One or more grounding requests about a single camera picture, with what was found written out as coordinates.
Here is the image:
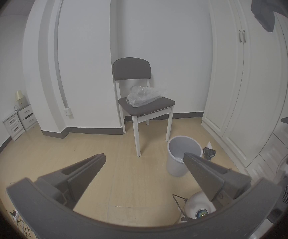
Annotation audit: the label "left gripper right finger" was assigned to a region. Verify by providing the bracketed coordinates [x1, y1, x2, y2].
[183, 152, 252, 203]

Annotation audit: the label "white wardrobe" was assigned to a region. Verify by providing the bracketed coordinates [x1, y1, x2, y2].
[201, 0, 288, 184]

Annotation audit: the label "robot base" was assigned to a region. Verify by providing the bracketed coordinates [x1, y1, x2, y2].
[181, 190, 218, 224]

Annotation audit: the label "pale grey trash bin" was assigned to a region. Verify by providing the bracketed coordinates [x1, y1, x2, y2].
[166, 136, 204, 177]

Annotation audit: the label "white bedside table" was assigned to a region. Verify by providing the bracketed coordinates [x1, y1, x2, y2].
[2, 113, 25, 141]
[17, 104, 39, 131]

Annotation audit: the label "black cable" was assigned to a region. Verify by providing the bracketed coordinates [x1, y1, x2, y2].
[172, 194, 192, 221]

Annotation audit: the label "black plastic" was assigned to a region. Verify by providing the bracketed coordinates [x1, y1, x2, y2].
[203, 147, 217, 161]

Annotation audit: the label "clear plastic bag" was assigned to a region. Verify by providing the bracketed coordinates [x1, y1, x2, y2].
[126, 85, 167, 108]

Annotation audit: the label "small table lamp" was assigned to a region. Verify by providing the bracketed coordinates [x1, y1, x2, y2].
[15, 91, 26, 109]

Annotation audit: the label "white chair grey cushions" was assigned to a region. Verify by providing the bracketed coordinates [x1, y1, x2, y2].
[113, 57, 176, 158]

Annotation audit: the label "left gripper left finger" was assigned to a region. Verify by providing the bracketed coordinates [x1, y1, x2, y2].
[37, 153, 107, 211]

